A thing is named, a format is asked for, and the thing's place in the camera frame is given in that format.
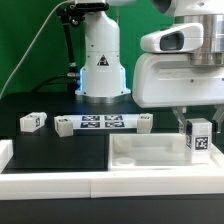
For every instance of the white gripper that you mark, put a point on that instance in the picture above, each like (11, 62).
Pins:
(169, 80)

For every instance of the white square tabletop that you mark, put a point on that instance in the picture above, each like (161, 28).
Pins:
(164, 151)

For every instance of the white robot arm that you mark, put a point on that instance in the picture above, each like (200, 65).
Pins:
(103, 77)

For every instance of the white U-shaped obstacle fence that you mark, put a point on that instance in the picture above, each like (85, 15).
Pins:
(183, 181)

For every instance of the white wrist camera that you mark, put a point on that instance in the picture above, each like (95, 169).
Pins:
(183, 37)

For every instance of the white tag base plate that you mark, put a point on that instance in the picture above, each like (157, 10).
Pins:
(97, 122)

